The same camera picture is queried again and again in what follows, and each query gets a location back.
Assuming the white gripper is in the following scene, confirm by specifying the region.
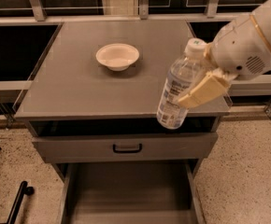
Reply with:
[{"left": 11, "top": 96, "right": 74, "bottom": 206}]
[{"left": 178, "top": 13, "right": 271, "bottom": 108}]

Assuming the clear plastic water bottle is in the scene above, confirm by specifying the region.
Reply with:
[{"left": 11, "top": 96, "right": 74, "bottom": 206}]
[{"left": 157, "top": 38, "right": 207, "bottom": 130}]

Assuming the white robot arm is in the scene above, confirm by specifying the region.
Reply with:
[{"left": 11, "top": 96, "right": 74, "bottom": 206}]
[{"left": 178, "top": 0, "right": 271, "bottom": 109}]

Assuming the grey drawer cabinet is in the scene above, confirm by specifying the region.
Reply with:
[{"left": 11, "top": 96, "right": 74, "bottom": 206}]
[{"left": 14, "top": 19, "right": 232, "bottom": 224}]

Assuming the grey top drawer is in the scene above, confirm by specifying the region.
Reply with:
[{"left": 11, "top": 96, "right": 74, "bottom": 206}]
[{"left": 32, "top": 133, "right": 218, "bottom": 163}]

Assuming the open grey middle drawer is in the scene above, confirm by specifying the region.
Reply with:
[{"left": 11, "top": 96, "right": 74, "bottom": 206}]
[{"left": 56, "top": 161, "right": 206, "bottom": 224}]

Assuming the white bowl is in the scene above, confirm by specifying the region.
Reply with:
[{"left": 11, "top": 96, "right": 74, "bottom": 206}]
[{"left": 95, "top": 43, "right": 139, "bottom": 71}]

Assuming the black metal stand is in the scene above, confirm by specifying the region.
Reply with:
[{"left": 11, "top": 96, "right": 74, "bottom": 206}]
[{"left": 0, "top": 180, "right": 35, "bottom": 224}]

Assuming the black drawer handle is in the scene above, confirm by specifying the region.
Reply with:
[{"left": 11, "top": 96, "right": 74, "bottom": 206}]
[{"left": 112, "top": 144, "right": 143, "bottom": 154}]

